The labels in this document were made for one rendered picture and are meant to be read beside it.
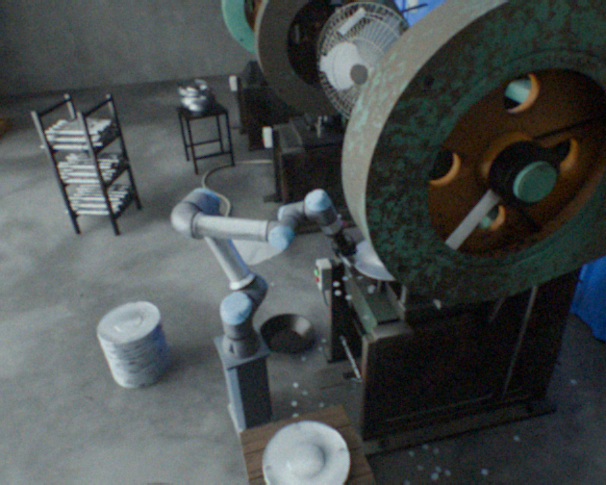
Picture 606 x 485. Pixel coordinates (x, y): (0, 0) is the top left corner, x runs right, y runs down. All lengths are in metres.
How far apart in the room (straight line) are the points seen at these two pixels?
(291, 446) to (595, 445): 1.33
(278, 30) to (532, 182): 1.87
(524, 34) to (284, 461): 1.41
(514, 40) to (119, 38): 7.34
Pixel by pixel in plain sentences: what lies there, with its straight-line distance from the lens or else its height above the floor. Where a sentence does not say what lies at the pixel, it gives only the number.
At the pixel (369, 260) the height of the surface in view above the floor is 0.78.
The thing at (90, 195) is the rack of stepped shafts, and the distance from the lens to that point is 3.84.
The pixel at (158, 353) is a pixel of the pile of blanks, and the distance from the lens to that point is 2.46.
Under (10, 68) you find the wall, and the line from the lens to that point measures 8.54.
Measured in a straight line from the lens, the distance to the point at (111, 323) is 2.47.
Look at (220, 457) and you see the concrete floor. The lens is 2.21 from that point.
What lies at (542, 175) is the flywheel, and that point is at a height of 1.35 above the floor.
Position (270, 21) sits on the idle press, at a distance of 2.76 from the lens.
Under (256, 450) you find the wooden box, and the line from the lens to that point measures 1.78.
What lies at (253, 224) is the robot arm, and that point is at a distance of 1.54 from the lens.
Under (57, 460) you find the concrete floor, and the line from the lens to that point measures 2.45.
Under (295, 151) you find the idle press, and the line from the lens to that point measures 3.19.
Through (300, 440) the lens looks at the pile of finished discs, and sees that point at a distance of 1.76.
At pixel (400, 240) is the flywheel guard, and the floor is 1.19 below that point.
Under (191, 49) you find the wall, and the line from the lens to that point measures 8.10.
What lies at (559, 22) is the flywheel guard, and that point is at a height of 1.67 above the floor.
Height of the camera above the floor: 1.84
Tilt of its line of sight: 33 degrees down
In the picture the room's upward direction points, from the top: 3 degrees counter-clockwise
